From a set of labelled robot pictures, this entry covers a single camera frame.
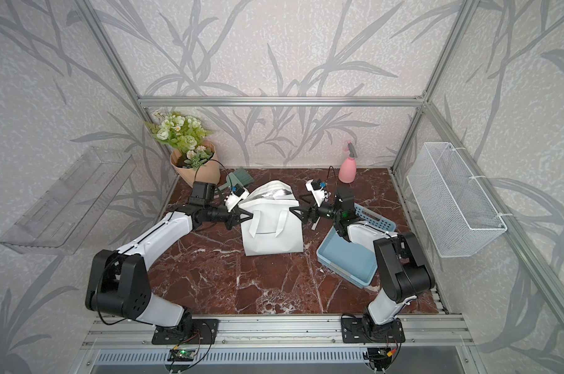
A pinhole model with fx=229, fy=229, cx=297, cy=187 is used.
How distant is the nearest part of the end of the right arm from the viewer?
2.33ft

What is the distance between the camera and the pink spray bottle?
3.51 feet

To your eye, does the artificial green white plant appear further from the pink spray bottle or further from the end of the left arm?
the pink spray bottle

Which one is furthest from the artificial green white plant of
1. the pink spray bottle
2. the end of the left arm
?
the pink spray bottle

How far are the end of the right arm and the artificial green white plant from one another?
500 millimetres

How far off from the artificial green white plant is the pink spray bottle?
63 centimetres

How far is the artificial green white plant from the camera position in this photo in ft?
3.04

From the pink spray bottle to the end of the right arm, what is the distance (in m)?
0.37
